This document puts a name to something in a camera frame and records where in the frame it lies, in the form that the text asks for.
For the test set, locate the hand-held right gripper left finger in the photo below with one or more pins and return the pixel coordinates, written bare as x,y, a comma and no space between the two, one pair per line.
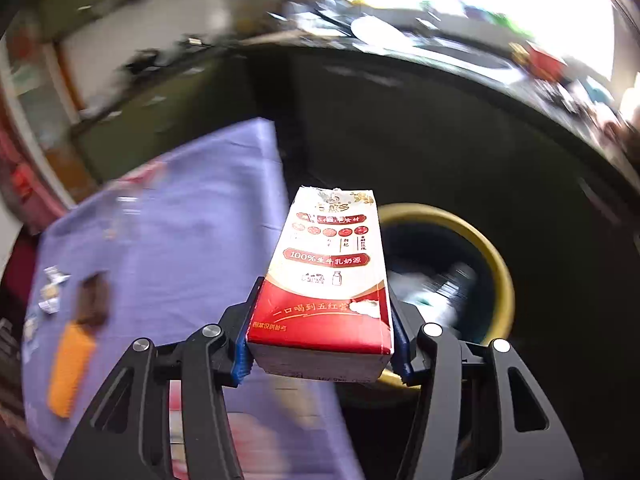
242,360

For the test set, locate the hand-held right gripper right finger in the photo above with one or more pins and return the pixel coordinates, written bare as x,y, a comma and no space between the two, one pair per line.
404,355

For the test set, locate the red white milk carton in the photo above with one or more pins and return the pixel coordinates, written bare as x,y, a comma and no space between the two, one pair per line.
330,280

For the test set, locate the black bin with yellow rim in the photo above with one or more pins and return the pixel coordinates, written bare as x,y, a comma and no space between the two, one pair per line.
500,285

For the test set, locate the dark brown packet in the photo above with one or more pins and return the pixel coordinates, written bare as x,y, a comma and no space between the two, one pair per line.
92,300

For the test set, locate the orange foam net sleeve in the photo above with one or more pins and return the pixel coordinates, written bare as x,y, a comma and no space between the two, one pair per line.
70,370

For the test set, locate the small white wrapper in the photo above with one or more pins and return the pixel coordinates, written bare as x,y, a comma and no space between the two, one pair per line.
52,290

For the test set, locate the purple floral tablecloth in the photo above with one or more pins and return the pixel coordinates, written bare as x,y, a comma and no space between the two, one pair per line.
190,220

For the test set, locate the green base cabinets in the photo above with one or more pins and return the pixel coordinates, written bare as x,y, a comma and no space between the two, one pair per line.
165,105

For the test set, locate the white plate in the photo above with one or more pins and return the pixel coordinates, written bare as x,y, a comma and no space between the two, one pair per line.
380,30

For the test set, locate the red cup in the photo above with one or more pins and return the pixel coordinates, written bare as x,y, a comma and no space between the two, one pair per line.
545,60

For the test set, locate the bright window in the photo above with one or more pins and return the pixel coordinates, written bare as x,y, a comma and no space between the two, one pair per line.
500,0

